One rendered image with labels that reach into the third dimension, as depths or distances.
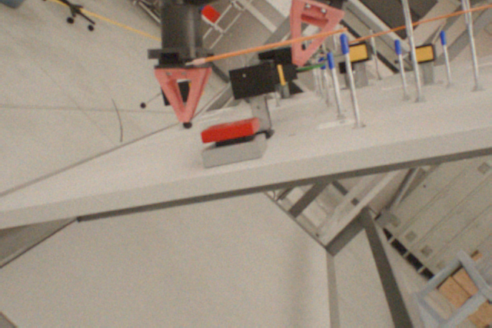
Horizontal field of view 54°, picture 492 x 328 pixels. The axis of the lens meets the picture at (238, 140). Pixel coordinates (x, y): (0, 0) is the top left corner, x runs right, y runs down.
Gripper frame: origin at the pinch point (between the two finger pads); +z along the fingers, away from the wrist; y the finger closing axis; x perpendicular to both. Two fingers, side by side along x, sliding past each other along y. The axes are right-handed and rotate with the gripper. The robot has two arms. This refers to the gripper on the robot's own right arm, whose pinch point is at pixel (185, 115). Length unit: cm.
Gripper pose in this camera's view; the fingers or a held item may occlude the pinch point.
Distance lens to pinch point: 67.9
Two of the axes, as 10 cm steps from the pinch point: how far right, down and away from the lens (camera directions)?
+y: 2.1, -1.5, 9.7
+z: 0.3, 9.9, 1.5
